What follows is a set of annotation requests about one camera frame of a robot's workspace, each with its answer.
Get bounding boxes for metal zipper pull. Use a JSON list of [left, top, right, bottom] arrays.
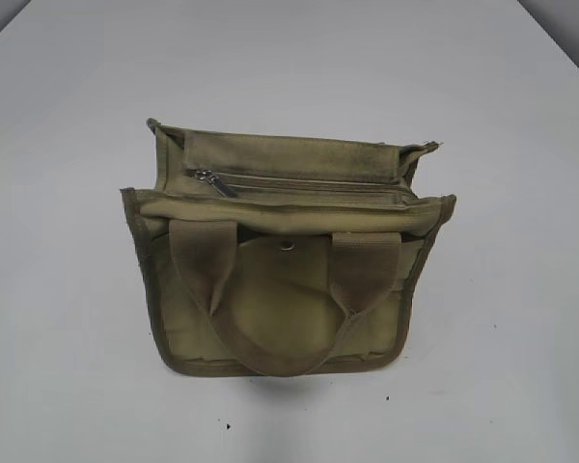
[[200, 171, 225, 196]]

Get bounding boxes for olive yellow canvas bag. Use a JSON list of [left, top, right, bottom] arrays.
[[122, 119, 455, 377]]

